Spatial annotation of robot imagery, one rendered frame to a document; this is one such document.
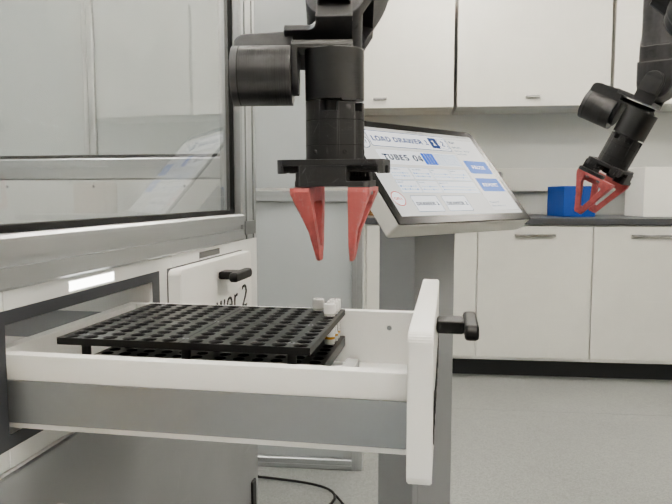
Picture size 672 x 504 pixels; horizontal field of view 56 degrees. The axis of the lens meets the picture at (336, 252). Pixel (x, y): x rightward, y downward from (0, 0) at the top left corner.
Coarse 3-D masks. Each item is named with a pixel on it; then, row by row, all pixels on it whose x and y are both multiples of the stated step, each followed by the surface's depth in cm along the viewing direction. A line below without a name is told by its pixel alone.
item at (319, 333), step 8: (344, 312) 67; (320, 320) 62; (328, 320) 62; (336, 320) 62; (312, 328) 58; (320, 328) 59; (328, 328) 58; (304, 336) 55; (312, 336) 55; (320, 336) 55; (296, 344) 52; (304, 344) 52; (312, 344) 52; (288, 352) 51; (296, 352) 51; (304, 352) 51; (312, 352) 51
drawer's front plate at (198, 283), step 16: (224, 256) 97; (240, 256) 102; (176, 272) 80; (192, 272) 83; (208, 272) 89; (176, 288) 80; (192, 288) 83; (208, 288) 89; (224, 288) 95; (240, 288) 102; (240, 304) 103
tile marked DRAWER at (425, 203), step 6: (414, 198) 141; (420, 198) 142; (426, 198) 143; (432, 198) 145; (420, 204) 140; (426, 204) 142; (432, 204) 143; (438, 204) 145; (420, 210) 139; (426, 210) 140; (432, 210) 142; (438, 210) 143; (444, 210) 145
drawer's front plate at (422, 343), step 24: (432, 288) 64; (432, 312) 51; (408, 336) 43; (432, 336) 43; (408, 360) 43; (432, 360) 43; (408, 384) 43; (432, 384) 43; (408, 408) 44; (432, 408) 44; (408, 432) 44; (432, 432) 45; (408, 456) 44; (432, 456) 47; (408, 480) 44
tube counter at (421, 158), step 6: (414, 156) 153; (420, 156) 154; (426, 156) 156; (432, 156) 158; (438, 156) 159; (444, 156) 161; (450, 156) 163; (420, 162) 152; (426, 162) 154; (432, 162) 156; (438, 162) 157; (444, 162) 159; (450, 162) 161; (456, 162) 163
